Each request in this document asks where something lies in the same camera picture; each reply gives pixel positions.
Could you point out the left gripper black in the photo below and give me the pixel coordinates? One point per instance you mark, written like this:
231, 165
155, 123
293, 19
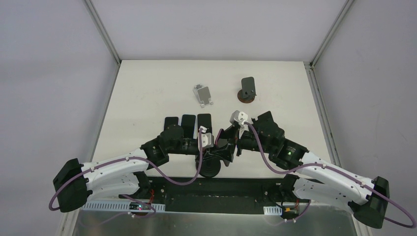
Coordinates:
202, 153

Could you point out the phone with lavender case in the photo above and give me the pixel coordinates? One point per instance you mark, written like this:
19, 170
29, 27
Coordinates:
170, 121

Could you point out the black pole phone stand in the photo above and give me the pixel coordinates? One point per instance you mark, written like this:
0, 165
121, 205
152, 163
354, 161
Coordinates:
210, 168

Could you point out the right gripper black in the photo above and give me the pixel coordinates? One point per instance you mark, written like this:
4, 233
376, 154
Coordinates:
239, 143

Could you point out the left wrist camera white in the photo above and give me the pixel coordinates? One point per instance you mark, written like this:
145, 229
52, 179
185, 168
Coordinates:
205, 139

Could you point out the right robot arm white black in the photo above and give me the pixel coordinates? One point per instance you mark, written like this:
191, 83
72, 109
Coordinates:
307, 176

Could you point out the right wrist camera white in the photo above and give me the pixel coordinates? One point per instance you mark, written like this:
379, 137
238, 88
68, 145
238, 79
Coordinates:
241, 118

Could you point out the phone with purple case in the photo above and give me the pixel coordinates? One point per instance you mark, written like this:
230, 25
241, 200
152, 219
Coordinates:
222, 138

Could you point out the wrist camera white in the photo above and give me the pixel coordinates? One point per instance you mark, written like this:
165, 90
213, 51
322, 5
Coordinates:
205, 139
241, 118

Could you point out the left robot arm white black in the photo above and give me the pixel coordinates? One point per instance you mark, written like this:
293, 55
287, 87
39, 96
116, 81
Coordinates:
77, 183

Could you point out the right aluminium frame post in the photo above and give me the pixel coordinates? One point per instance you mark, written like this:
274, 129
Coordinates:
346, 7

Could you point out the phone with blue case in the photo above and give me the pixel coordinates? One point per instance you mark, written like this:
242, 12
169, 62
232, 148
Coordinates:
188, 124

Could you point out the left aluminium frame post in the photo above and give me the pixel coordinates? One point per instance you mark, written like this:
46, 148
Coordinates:
102, 31

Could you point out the white cable duct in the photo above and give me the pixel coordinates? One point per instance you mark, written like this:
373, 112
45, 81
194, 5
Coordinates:
120, 206
272, 210

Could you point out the black wedge phone stand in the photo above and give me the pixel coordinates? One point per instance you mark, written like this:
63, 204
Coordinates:
265, 117

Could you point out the left white cable duct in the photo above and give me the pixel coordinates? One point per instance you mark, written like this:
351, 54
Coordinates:
120, 206

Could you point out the aluminium frame post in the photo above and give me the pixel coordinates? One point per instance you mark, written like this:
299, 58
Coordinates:
102, 31
346, 7

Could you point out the brown round phone stand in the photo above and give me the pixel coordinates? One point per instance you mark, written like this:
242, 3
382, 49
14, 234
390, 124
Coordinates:
247, 93

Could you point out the phone with beige case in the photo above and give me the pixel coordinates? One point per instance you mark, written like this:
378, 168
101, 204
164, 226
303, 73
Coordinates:
205, 121

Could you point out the right white cable duct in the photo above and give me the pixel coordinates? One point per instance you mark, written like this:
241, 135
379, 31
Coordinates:
272, 210

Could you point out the white grey phone stand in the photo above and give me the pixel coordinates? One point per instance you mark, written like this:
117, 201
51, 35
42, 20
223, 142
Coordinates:
203, 95

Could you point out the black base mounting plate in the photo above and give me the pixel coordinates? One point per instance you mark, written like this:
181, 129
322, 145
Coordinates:
217, 195

